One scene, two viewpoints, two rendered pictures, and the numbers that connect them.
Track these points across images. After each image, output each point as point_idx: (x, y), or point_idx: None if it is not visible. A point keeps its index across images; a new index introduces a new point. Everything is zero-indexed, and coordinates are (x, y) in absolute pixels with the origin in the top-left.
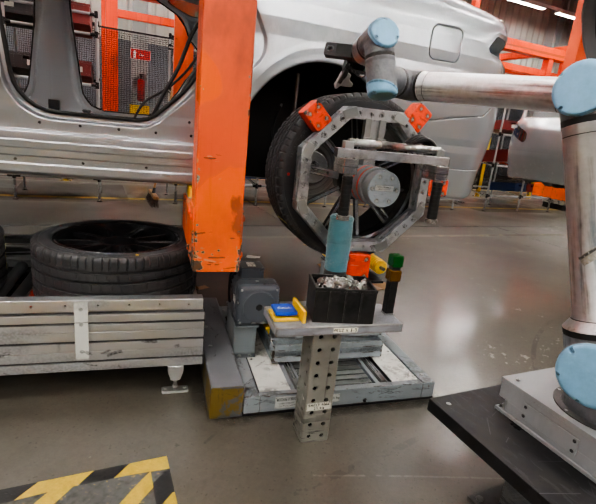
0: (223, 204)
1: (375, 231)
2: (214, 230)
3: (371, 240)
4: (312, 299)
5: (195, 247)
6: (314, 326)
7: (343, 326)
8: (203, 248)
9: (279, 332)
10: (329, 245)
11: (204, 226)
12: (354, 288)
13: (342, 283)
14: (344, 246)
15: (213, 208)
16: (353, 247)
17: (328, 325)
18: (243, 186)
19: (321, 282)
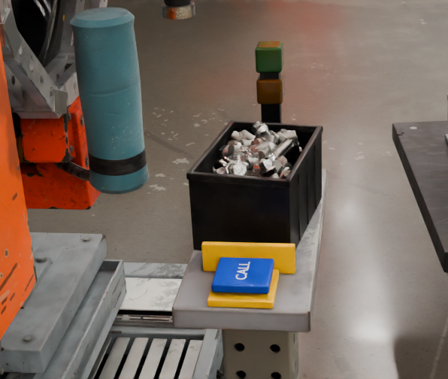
0: None
1: (45, 37)
2: None
3: (66, 59)
4: (262, 216)
5: None
6: (312, 262)
7: (319, 229)
8: None
9: (310, 316)
10: (113, 98)
11: None
12: (295, 144)
13: (270, 150)
14: (140, 83)
15: None
16: (74, 88)
17: (311, 244)
18: None
19: (245, 171)
